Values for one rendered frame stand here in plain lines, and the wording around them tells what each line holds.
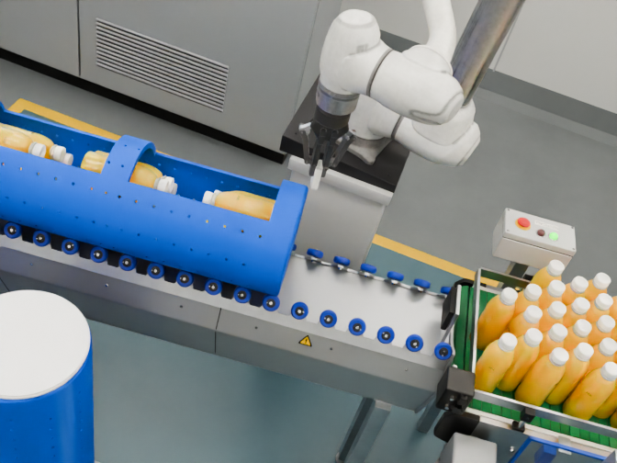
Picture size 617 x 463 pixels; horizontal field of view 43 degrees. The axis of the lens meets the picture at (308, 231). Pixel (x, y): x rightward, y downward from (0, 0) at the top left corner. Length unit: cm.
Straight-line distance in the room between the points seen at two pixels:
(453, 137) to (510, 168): 209
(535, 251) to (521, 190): 194
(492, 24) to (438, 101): 54
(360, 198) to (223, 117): 150
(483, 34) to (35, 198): 114
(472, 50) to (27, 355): 127
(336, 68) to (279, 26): 181
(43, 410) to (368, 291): 88
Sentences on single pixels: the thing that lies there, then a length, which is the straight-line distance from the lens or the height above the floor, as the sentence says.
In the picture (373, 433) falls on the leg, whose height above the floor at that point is 49.
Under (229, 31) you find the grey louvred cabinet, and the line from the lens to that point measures 344.
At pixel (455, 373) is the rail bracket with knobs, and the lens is 192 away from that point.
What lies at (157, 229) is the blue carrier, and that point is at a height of 115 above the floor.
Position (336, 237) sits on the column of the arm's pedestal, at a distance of 245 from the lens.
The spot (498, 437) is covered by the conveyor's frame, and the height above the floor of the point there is 85.
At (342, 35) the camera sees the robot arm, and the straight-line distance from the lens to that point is 150.
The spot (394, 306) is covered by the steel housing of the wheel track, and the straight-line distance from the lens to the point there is 209.
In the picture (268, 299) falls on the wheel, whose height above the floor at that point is 97.
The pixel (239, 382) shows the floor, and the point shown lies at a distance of 295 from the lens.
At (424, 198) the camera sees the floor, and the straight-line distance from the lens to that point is 384.
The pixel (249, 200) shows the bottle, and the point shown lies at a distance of 186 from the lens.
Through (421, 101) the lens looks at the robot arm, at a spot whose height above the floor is 166.
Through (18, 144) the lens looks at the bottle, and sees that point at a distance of 198.
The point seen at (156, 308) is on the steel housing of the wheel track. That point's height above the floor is 85.
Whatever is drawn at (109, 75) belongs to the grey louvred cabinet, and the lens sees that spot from 389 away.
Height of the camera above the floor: 249
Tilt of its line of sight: 46 degrees down
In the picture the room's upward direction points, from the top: 16 degrees clockwise
